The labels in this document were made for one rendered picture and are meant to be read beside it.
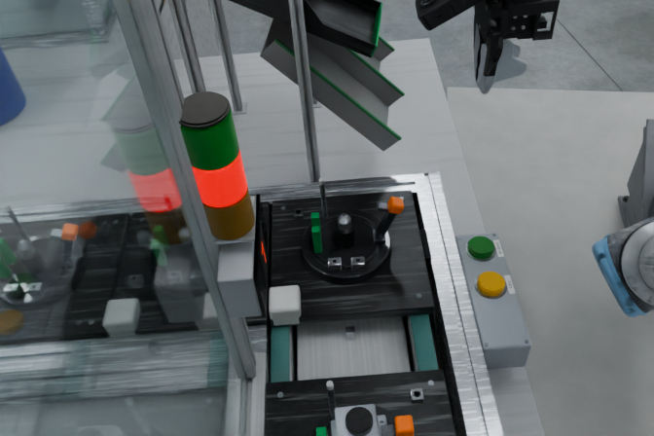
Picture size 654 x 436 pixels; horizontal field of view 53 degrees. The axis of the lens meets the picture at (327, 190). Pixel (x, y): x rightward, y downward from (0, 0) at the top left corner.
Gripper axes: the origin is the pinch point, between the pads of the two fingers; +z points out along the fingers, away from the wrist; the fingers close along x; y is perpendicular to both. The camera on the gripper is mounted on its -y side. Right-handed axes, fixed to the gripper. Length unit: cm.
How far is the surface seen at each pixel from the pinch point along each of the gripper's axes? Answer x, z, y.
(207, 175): -26.4, -12.1, -32.2
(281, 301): -15.4, 24.3, -29.5
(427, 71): 56, 37, 4
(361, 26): 22.4, 3.3, -14.1
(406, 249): -6.0, 26.3, -10.1
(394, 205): -5.9, 16.1, -12.0
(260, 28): 224, 123, -52
